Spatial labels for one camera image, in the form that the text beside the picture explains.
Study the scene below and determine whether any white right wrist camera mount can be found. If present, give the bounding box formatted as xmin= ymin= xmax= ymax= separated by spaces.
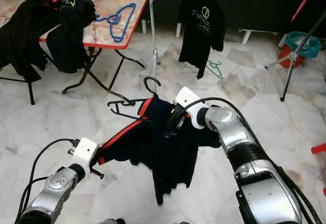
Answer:
xmin=174 ymin=87 xmax=202 ymax=114

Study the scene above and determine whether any silver metal clothes rack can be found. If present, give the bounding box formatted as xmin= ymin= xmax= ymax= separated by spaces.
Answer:
xmin=147 ymin=0 xmax=326 ymax=102

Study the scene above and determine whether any dark grey hanger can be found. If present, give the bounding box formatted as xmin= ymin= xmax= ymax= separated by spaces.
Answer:
xmin=107 ymin=76 xmax=161 ymax=120

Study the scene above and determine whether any blue plastic hanger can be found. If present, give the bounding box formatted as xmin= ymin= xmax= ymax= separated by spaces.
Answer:
xmin=96 ymin=3 xmax=137 ymax=44

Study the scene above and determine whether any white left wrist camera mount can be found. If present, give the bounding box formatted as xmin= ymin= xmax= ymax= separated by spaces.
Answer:
xmin=73 ymin=137 xmax=100 ymax=166

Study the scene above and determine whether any green plastic hanger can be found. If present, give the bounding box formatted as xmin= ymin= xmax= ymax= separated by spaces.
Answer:
xmin=206 ymin=60 xmax=225 ymax=79

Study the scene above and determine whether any black TV cabinet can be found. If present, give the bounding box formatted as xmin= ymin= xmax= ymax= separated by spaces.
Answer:
xmin=143 ymin=0 xmax=326 ymax=44

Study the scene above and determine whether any orange bin green liner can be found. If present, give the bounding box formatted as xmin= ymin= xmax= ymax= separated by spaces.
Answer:
xmin=278 ymin=31 xmax=321 ymax=68

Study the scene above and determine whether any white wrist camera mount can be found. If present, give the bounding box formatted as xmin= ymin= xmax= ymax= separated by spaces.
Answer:
xmin=174 ymin=87 xmax=202 ymax=114
xmin=73 ymin=137 xmax=100 ymax=166

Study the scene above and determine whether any black garment red trim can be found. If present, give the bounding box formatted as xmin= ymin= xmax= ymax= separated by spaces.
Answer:
xmin=97 ymin=96 xmax=222 ymax=205

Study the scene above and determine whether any red plastic hanger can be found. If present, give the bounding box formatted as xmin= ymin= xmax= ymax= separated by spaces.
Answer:
xmin=290 ymin=0 xmax=319 ymax=22

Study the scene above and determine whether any plain black shirt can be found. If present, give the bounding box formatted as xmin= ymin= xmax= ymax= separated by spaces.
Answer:
xmin=0 ymin=0 xmax=67 ymax=82

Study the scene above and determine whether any black metal chair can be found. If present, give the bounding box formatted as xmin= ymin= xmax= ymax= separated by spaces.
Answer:
xmin=0 ymin=74 xmax=54 ymax=105

